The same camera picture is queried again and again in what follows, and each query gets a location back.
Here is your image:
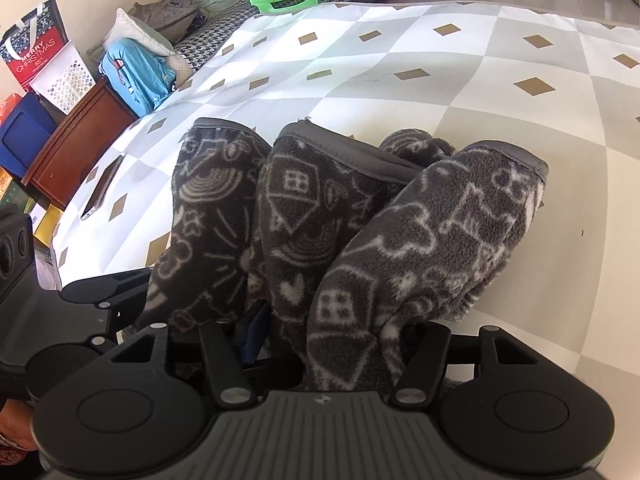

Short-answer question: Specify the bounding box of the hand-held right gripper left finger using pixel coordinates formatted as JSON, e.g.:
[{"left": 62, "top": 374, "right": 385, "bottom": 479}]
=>
[{"left": 110, "top": 300, "right": 273, "bottom": 407}]

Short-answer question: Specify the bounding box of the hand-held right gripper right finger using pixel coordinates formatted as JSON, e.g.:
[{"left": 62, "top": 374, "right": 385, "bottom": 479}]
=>
[{"left": 392, "top": 324, "right": 541, "bottom": 407}]

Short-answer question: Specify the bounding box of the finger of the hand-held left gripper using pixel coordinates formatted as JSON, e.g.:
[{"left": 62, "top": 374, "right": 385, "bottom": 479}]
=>
[{"left": 60, "top": 267, "right": 151, "bottom": 346}]

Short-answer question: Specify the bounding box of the grey doodle print fleece jacket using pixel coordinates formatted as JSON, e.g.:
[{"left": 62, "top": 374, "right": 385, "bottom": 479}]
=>
[{"left": 132, "top": 117, "right": 551, "bottom": 393}]

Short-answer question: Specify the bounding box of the person's left forearm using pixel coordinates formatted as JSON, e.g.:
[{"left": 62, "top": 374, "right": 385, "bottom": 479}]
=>
[{"left": 0, "top": 400, "right": 38, "bottom": 480}]

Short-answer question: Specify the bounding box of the yellow cardboard box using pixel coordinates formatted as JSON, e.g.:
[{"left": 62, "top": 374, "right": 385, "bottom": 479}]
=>
[{"left": 32, "top": 205, "right": 63, "bottom": 246}]

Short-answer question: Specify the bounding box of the black smartphone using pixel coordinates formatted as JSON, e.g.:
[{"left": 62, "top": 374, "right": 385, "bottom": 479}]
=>
[{"left": 80, "top": 155, "right": 123, "bottom": 222}]

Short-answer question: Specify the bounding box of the green box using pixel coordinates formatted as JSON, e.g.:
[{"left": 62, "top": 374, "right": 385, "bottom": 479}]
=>
[{"left": 0, "top": 167, "right": 36, "bottom": 216}]

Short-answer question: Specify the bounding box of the brown wooden cabinet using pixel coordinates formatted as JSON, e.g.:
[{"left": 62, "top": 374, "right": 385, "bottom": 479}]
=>
[{"left": 21, "top": 77, "right": 138, "bottom": 208}]

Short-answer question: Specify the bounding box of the blue plastic bin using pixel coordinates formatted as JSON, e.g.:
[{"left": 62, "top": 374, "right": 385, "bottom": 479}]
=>
[{"left": 0, "top": 92, "right": 58, "bottom": 178}]

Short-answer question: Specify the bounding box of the light blue printed garment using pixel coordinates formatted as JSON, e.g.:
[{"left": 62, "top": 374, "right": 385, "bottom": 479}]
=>
[{"left": 97, "top": 40, "right": 178, "bottom": 118}]

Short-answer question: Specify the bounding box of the white plastic laundry basket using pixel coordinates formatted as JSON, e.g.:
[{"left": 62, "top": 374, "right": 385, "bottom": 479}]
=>
[{"left": 30, "top": 40, "right": 96, "bottom": 113}]

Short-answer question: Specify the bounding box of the red gift bag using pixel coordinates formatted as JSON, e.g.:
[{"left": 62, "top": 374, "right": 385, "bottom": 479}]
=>
[{"left": 0, "top": 0, "right": 68, "bottom": 93}]

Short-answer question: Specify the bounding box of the white pillow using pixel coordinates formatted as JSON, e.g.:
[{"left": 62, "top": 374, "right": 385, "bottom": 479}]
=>
[{"left": 102, "top": 7, "right": 193, "bottom": 88}]

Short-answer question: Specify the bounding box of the diamond patterned tablecloth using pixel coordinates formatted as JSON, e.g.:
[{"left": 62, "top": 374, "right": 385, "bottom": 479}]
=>
[{"left": 50, "top": 0, "right": 640, "bottom": 461}]

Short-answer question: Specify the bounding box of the grey folded garment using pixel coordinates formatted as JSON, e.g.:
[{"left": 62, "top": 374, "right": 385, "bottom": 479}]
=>
[{"left": 127, "top": 0, "right": 208, "bottom": 43}]

